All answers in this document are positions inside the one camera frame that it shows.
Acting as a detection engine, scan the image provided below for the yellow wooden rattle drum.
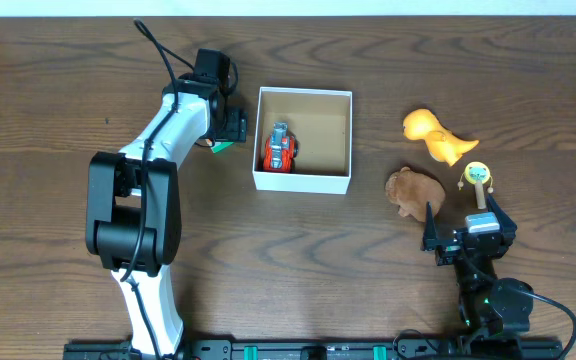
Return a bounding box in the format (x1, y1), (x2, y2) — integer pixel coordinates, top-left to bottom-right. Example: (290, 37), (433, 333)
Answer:
(457, 161), (494, 210)

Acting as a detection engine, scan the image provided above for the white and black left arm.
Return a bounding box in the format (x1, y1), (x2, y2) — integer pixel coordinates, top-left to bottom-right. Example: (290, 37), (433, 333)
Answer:
(85, 73), (246, 359)

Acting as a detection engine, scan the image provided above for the colourful two-by-two puzzle cube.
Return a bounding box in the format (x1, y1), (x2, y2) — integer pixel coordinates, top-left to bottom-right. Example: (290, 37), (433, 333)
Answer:
(210, 142), (233, 153)

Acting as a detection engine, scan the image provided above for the red and grey toy truck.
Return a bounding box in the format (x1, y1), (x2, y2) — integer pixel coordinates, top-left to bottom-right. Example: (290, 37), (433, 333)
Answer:
(262, 122), (299, 173)

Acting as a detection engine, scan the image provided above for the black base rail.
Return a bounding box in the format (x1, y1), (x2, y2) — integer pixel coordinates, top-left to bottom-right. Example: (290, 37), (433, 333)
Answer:
(62, 337), (564, 360)

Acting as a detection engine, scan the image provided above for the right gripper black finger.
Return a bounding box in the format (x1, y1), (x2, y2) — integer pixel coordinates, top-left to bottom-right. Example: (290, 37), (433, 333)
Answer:
(421, 202), (439, 251)
(486, 194), (517, 235)

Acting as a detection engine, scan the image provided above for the brown plush toy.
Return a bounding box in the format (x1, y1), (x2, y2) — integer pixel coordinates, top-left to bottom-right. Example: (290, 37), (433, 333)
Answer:
(385, 166), (446, 223)

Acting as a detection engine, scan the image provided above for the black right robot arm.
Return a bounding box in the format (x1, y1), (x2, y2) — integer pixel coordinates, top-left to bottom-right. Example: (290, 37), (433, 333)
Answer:
(421, 195), (533, 348)

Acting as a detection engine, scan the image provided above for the orange toy dinosaur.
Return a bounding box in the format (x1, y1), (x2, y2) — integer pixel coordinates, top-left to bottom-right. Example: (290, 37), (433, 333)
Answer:
(402, 109), (479, 166)

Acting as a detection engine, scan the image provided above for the white cardboard box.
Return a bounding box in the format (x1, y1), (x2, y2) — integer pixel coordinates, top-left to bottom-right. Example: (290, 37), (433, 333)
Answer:
(252, 87), (353, 195)

